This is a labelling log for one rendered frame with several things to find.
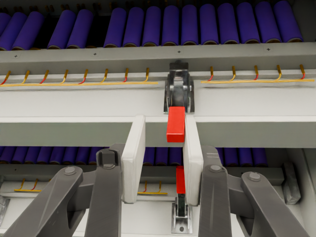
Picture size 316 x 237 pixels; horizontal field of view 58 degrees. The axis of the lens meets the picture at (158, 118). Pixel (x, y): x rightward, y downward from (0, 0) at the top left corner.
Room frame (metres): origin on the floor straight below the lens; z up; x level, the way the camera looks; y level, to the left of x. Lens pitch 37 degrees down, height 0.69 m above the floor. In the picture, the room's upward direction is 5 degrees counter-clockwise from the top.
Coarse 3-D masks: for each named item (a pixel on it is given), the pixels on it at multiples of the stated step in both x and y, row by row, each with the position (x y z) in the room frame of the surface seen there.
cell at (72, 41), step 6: (84, 12) 0.34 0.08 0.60; (90, 12) 0.35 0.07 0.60; (78, 18) 0.33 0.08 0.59; (84, 18) 0.33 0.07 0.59; (90, 18) 0.34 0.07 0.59; (78, 24) 0.32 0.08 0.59; (84, 24) 0.32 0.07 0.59; (90, 24) 0.33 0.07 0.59; (72, 30) 0.32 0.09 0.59; (78, 30) 0.31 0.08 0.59; (84, 30) 0.31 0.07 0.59; (72, 36) 0.30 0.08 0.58; (78, 36) 0.30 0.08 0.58; (84, 36) 0.31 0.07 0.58; (72, 42) 0.29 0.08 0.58; (78, 42) 0.29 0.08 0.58; (84, 42) 0.30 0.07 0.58
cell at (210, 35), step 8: (200, 8) 0.33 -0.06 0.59; (208, 8) 0.32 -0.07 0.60; (200, 16) 0.32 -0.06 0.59; (208, 16) 0.31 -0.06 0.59; (200, 24) 0.31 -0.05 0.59; (208, 24) 0.29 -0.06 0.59; (216, 24) 0.30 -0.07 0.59; (200, 32) 0.29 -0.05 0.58; (208, 32) 0.28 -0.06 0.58; (216, 32) 0.29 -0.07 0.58; (208, 40) 0.27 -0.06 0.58; (216, 40) 0.27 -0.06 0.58
